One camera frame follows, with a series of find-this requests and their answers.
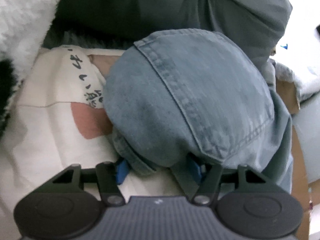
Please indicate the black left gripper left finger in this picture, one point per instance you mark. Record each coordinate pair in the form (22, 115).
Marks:
(109, 177)

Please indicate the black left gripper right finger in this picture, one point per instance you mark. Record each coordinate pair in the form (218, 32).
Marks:
(199, 181)

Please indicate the light blue denim jeans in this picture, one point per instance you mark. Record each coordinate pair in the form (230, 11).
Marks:
(194, 91)

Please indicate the cream patterned bed sheet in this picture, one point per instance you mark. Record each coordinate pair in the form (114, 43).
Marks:
(57, 120)

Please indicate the brown cardboard box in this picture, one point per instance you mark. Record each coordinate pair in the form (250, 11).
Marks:
(300, 188)

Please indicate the grey translucent plastic bin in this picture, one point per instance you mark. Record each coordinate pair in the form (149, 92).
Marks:
(305, 148)

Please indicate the white crumpled plastic bag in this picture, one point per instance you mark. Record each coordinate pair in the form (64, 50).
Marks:
(305, 77)

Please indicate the dark grey-green garment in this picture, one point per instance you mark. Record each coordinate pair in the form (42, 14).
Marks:
(255, 26)

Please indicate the white fluffy fleece garment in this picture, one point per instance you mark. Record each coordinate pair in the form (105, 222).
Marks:
(24, 25)

